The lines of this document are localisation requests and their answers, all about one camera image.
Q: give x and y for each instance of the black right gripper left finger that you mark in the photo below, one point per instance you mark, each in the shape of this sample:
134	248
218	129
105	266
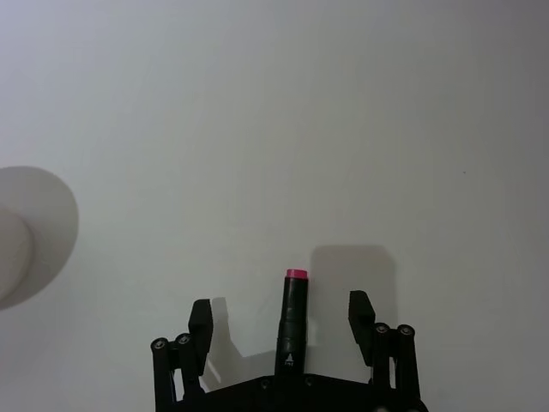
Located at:
200	330

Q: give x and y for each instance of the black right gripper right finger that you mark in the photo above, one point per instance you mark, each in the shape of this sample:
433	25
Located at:
362	326

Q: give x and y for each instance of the black marker with pink end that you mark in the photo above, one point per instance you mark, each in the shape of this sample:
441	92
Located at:
292	326

